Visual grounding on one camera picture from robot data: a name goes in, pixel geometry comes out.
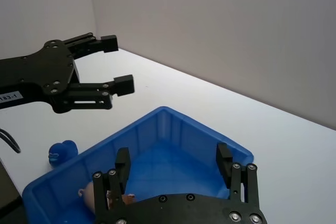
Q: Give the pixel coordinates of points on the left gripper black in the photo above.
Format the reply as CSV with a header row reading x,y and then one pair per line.
x,y
39,77

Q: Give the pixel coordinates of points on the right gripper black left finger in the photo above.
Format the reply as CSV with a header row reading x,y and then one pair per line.
x,y
101,195

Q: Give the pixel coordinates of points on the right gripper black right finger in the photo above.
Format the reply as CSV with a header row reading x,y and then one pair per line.
x,y
237,182

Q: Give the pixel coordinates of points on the pink toy figure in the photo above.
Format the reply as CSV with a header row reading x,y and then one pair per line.
x,y
88,194

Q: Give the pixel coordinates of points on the blue rubber duck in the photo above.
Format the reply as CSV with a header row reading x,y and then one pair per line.
x,y
61,153

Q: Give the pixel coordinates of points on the blue plastic bin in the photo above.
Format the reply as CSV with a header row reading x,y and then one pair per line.
x,y
168,161

